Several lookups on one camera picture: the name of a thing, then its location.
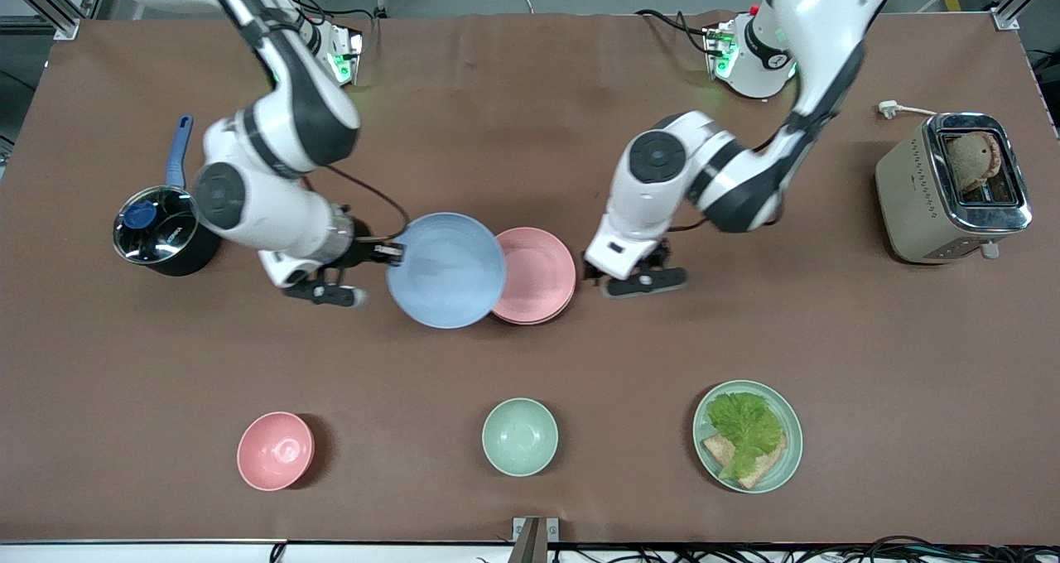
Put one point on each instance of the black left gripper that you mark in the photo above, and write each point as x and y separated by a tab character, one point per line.
657	257

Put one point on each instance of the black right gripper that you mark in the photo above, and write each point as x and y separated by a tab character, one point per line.
361	251

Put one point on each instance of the pink plate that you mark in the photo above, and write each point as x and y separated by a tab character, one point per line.
538	275

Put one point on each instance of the blue plate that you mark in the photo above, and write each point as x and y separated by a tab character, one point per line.
447	271

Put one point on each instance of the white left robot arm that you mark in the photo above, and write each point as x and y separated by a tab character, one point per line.
720	174

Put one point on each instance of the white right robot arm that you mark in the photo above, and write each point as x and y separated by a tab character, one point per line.
281	132

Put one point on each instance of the brown table cloth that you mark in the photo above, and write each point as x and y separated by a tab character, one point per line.
530	364

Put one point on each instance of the green bowl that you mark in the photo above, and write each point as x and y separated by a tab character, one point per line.
520	436

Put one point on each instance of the metal connector box green light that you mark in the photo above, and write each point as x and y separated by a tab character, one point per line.
346	54
719	50

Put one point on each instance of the green lettuce leaf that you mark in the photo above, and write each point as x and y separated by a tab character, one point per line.
745	426

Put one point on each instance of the pink bowl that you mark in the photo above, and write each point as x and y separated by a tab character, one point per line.
275	451

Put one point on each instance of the glass lid blue knob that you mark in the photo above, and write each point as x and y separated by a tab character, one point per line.
141	215

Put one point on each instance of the toasted bread slice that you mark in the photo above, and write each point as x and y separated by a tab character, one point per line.
766	468

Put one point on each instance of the green plate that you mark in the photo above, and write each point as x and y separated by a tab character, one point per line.
791	451

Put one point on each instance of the beige chrome toaster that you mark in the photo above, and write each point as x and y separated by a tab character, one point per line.
911	186

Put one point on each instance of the brown bread in toaster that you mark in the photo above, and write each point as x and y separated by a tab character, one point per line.
973	157

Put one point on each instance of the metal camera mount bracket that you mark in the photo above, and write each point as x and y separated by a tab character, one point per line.
534	538

